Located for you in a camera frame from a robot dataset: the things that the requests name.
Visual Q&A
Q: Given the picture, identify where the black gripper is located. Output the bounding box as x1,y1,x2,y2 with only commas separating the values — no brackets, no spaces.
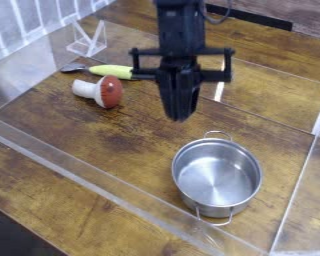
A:
130,48,235,121

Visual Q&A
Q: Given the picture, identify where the red and white toy mushroom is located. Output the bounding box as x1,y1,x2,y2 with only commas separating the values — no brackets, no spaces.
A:
72,75,123,109

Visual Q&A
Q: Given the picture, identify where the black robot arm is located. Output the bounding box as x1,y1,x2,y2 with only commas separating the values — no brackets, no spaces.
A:
130,0,235,122

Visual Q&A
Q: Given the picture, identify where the yellow-handled spoon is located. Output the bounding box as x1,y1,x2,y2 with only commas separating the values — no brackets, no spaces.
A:
60,62,134,80

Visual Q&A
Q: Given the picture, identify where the clear acrylic triangle bracket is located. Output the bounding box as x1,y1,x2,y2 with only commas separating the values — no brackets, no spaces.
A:
67,21,109,57

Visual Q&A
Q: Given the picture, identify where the black cable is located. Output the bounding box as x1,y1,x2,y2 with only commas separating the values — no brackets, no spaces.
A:
199,0,235,26

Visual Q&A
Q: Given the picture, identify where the silver pot with handles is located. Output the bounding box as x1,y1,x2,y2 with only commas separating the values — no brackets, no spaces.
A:
171,130,264,227

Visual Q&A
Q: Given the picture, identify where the clear acrylic enclosure wall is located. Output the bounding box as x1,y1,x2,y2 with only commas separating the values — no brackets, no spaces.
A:
0,120,320,256

